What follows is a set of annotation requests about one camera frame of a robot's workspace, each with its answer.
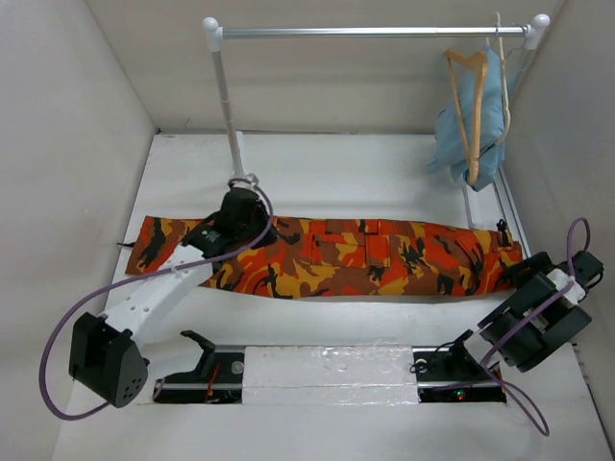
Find orange camouflage trousers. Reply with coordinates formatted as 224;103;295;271
125;215;525;300

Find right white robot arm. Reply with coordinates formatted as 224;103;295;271
444;250;604;378

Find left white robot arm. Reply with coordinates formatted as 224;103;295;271
68;186;274;408

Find wooden clothes hanger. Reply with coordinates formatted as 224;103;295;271
445;49;488;186

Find light blue hanging garment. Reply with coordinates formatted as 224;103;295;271
427;46;511;192

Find white metal clothes rack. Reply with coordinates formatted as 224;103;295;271
202;13;551;230

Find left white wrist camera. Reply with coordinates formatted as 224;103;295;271
233;173;259;188

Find aluminium side rail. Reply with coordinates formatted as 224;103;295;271
494;168;531;256

